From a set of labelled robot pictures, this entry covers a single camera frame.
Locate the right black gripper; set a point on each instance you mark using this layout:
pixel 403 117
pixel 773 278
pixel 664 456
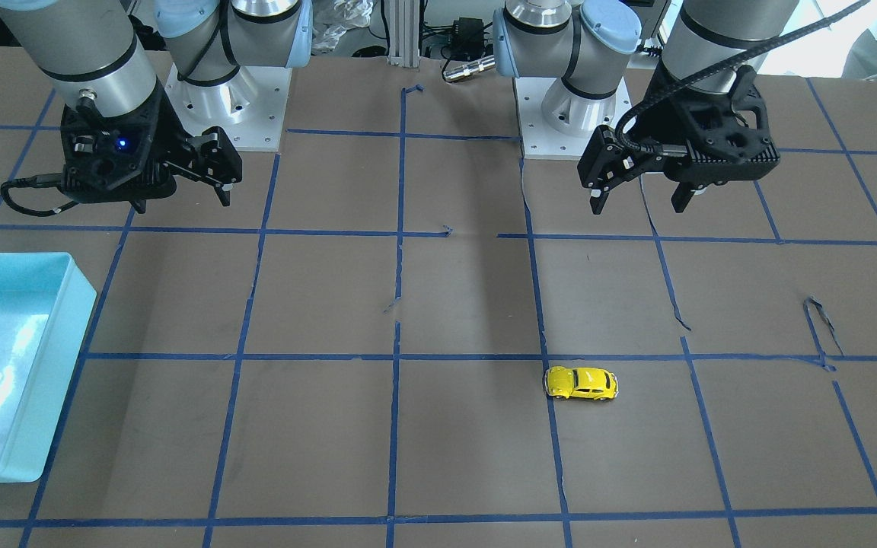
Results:
pixel 170 130

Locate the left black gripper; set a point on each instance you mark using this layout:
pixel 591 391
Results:
pixel 661 124

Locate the yellow toy beetle car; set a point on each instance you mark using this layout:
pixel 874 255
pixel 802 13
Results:
pixel 595 384

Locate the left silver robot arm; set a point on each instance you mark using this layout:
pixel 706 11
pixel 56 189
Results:
pixel 588 47

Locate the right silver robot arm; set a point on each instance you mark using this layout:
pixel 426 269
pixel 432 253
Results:
pixel 94 57

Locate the light blue plastic bin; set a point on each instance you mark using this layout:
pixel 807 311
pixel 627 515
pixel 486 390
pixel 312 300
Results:
pixel 45 305

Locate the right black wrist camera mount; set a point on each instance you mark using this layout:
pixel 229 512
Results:
pixel 121 158

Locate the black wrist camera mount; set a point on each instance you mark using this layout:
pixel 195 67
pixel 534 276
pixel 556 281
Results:
pixel 121 158
pixel 726 136

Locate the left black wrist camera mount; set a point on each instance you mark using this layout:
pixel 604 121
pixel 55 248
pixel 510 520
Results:
pixel 726 136

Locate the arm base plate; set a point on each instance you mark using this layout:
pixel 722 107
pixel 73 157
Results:
pixel 556 124
pixel 250 107

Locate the aluminium frame post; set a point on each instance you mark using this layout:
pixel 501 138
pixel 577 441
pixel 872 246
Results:
pixel 403 32

